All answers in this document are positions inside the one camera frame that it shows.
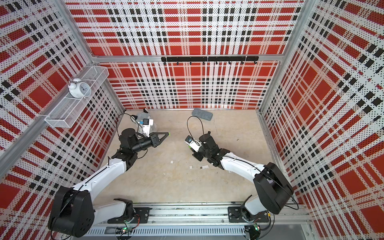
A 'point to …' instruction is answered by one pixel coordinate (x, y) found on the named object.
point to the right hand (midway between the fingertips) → (196, 145)
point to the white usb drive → (204, 167)
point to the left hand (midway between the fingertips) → (170, 134)
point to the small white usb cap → (190, 167)
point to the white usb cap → (172, 162)
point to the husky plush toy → (145, 114)
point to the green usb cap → (169, 133)
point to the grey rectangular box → (202, 114)
